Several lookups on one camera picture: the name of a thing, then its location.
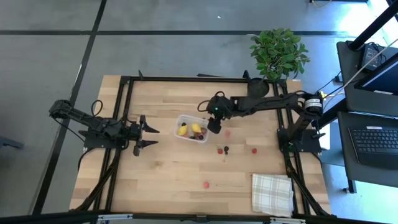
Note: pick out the dark grey desk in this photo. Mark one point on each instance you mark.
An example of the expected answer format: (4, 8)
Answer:
(345, 161)
(351, 102)

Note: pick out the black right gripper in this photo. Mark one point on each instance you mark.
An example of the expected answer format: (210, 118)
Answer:
(220, 107)

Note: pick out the black keyboard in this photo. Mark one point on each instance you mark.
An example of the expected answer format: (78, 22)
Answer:
(373, 146)

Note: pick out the red toy raspberry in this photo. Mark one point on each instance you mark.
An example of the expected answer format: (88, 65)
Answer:
(254, 151)

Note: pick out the green leafy plant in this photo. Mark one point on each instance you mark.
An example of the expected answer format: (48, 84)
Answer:
(278, 53)

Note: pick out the black computer screen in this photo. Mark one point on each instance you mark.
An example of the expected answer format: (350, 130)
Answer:
(382, 77)

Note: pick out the black aluminium table frame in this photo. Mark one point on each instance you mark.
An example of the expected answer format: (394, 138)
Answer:
(202, 79)

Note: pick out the plaid kitchen cloth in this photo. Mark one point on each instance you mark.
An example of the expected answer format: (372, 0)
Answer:
(272, 194)

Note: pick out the red toy strawberry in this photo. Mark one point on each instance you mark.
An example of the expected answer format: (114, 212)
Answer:
(203, 130)
(220, 151)

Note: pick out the black power adapter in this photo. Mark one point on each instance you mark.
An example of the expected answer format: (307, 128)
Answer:
(371, 56)

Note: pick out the grey chair leg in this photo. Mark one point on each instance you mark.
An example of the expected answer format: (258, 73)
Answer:
(9, 143)

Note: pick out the black plant pot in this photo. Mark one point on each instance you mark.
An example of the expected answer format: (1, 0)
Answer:
(258, 88)

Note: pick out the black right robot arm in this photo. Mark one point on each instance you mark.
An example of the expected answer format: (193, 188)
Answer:
(270, 102)

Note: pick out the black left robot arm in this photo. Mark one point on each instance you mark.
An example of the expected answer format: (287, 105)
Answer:
(81, 116)

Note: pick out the clear plastic tupperware container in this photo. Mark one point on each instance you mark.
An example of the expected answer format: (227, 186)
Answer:
(186, 119)

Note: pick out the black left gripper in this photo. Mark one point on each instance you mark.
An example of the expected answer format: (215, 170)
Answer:
(135, 133)

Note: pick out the black pole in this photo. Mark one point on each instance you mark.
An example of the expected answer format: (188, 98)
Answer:
(373, 25)

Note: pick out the yellow plug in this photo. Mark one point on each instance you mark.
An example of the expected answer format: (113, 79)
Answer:
(322, 94)

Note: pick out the dark toy blueberry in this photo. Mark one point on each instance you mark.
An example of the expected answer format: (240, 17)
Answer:
(192, 137)
(226, 148)

